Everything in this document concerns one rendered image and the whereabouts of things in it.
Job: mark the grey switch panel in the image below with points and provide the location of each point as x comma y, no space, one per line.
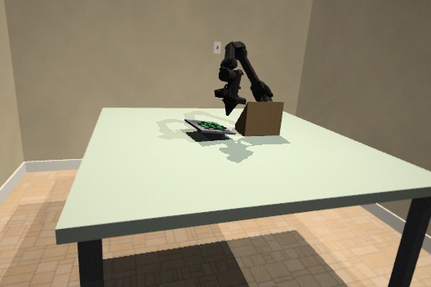
212,130

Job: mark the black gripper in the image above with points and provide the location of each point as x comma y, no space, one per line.
229,102

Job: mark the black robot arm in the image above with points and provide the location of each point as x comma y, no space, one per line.
237,51

